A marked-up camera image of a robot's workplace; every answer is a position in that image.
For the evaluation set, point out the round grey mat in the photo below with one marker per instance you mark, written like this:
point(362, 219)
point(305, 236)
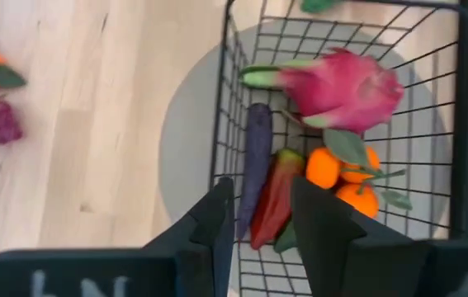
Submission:
point(188, 144)

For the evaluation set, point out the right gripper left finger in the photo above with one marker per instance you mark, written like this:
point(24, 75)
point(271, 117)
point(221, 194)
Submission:
point(114, 272)

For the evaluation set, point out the green pepper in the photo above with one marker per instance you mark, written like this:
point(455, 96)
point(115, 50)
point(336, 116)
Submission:
point(286, 241)

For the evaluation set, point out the red chili pepper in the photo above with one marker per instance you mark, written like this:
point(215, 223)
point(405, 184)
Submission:
point(275, 206)

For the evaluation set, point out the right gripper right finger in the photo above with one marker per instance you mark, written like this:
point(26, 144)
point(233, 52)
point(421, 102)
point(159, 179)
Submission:
point(382, 268)

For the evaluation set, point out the pink dragon fruit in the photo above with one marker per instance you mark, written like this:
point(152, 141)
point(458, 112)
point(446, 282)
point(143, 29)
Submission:
point(341, 90)

